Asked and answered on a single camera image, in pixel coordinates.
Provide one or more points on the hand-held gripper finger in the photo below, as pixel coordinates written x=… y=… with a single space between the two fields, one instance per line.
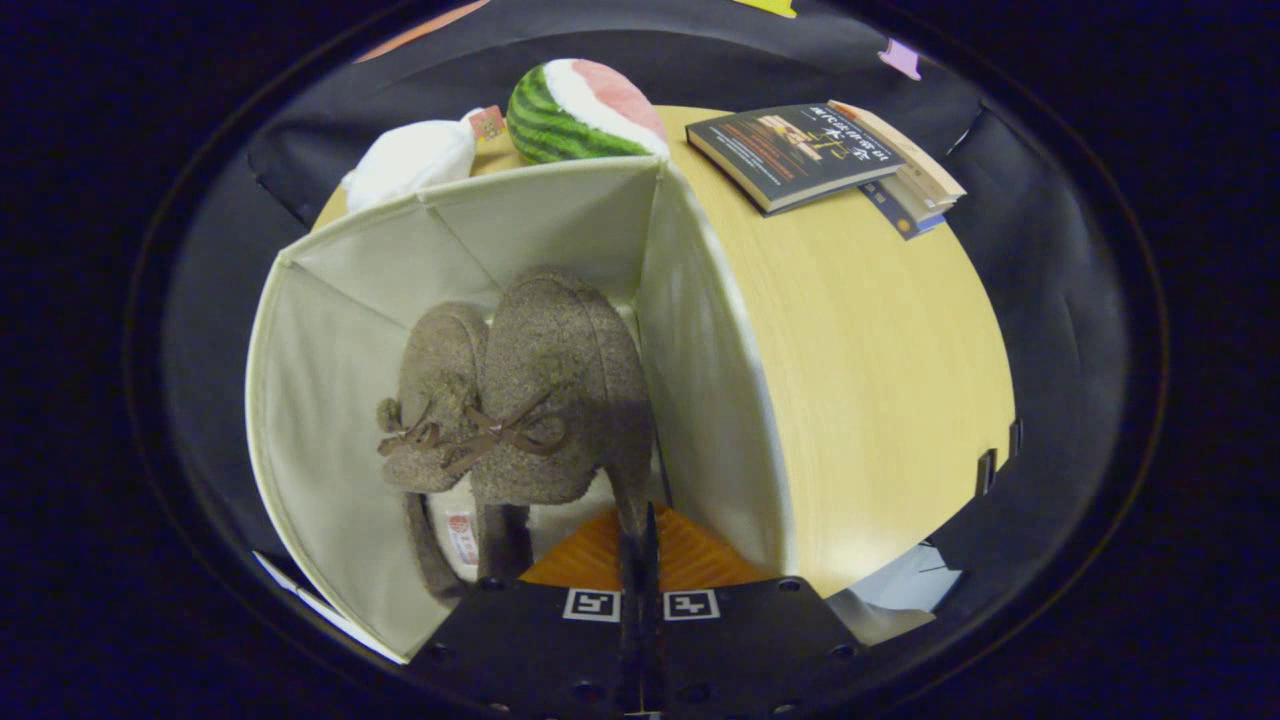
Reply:
x=630 y=560
x=651 y=570

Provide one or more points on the brown fuzzy shoe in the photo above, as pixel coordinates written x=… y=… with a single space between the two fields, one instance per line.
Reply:
x=560 y=360
x=440 y=360

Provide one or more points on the cream fabric storage box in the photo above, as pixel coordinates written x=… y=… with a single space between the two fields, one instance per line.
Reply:
x=330 y=400

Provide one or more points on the black table clamp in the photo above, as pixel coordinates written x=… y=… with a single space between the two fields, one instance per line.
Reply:
x=986 y=472
x=1015 y=438

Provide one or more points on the blue book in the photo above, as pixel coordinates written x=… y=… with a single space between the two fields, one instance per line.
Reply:
x=900 y=215

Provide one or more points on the black paperback book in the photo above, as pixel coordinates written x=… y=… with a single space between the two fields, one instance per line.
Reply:
x=790 y=150

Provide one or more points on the watermelon slice plush toy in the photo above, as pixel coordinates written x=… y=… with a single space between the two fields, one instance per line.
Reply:
x=560 y=120

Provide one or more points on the white plush toy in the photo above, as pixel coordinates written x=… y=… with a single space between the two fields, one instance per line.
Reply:
x=410 y=160

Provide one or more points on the beige book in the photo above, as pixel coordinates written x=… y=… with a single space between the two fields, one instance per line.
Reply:
x=920 y=170

